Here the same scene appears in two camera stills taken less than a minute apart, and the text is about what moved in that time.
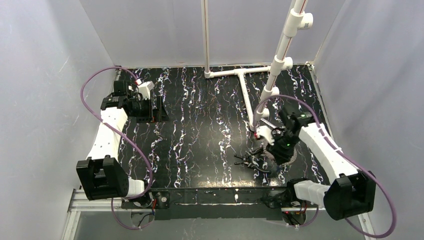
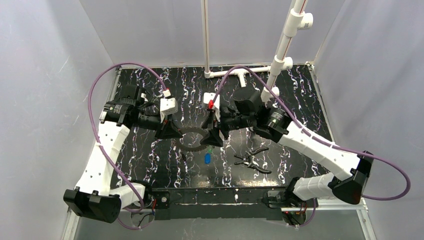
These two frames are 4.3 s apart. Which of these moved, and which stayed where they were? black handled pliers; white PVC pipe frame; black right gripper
Moved: black right gripper
Stayed: black handled pliers; white PVC pipe frame
